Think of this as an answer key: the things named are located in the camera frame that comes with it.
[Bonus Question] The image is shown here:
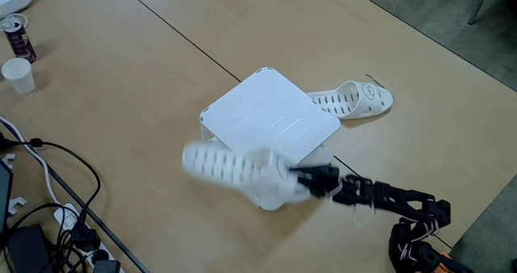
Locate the white slipper with dog print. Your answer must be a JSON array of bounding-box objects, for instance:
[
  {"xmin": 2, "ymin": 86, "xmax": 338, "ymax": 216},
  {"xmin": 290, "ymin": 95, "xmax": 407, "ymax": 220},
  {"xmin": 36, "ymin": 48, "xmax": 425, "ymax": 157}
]
[
  {"xmin": 306, "ymin": 80, "xmax": 394, "ymax": 121},
  {"xmin": 181, "ymin": 140, "xmax": 312, "ymax": 204}
]

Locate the white plastic shoe rack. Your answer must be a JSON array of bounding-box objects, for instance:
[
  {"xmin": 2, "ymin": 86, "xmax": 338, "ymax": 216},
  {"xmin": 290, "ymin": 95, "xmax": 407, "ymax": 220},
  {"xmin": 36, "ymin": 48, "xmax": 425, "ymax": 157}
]
[{"xmin": 199, "ymin": 66, "xmax": 342, "ymax": 212}]

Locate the black power plug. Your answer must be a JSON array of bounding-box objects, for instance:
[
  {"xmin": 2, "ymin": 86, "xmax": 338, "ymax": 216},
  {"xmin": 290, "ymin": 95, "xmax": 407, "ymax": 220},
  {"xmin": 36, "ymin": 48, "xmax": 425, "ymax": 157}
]
[
  {"xmin": 70, "ymin": 224, "xmax": 102, "ymax": 253},
  {"xmin": 91, "ymin": 258, "xmax": 122, "ymax": 273}
]

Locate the gray chair leg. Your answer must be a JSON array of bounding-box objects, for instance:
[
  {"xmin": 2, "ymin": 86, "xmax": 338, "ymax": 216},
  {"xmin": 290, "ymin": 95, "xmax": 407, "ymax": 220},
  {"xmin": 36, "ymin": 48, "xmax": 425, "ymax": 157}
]
[{"xmin": 467, "ymin": 0, "xmax": 494, "ymax": 26}]

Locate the white power strip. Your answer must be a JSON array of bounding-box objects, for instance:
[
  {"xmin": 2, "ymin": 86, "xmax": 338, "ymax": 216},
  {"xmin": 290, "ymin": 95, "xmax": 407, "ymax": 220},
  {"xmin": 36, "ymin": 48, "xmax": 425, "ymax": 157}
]
[{"xmin": 53, "ymin": 203, "xmax": 127, "ymax": 273}]

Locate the black power adapter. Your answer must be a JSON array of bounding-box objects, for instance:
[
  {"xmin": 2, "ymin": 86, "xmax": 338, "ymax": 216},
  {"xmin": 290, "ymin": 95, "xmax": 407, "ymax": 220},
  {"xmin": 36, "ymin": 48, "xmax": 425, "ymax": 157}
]
[{"xmin": 6, "ymin": 223, "xmax": 56, "ymax": 273}]

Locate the white paper cup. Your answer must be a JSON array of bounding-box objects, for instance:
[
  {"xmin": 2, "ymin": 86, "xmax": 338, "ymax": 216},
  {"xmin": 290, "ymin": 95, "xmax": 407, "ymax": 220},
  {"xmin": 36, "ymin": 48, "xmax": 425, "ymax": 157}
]
[{"xmin": 1, "ymin": 57, "xmax": 36, "ymax": 95}]

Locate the black laptop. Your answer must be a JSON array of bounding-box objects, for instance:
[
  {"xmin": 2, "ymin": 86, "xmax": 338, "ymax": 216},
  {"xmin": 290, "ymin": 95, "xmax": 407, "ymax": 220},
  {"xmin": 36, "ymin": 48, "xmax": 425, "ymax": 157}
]
[{"xmin": 0, "ymin": 159, "xmax": 15, "ymax": 236}]

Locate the purple drink can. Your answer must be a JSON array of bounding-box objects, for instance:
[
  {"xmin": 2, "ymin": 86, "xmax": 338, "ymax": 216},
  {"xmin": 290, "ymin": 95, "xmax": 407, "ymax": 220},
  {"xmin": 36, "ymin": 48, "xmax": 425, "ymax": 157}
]
[{"xmin": 2, "ymin": 19, "xmax": 37, "ymax": 64}]

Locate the thin dark wire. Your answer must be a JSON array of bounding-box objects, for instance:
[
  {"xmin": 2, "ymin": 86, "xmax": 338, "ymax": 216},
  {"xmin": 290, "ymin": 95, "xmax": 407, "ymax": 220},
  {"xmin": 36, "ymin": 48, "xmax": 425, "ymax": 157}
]
[{"xmin": 364, "ymin": 73, "xmax": 385, "ymax": 90}]

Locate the white power cable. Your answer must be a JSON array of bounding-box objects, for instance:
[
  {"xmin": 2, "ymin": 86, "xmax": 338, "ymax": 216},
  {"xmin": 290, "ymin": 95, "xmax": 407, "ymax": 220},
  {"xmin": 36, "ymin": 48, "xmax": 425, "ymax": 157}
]
[{"xmin": 0, "ymin": 115, "xmax": 62, "ymax": 206}]

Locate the black cable with ferrite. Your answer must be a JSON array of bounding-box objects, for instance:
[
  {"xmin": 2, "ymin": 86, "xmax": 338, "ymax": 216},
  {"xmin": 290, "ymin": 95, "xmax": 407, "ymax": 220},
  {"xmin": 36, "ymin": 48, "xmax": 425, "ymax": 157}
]
[{"xmin": 0, "ymin": 137, "xmax": 102, "ymax": 233}]

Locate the white coiled cable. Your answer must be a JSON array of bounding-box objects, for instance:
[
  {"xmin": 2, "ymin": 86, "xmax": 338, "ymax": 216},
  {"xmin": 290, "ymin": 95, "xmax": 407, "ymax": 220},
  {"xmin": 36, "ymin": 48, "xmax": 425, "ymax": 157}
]
[{"xmin": 0, "ymin": 13, "xmax": 29, "ymax": 32}]

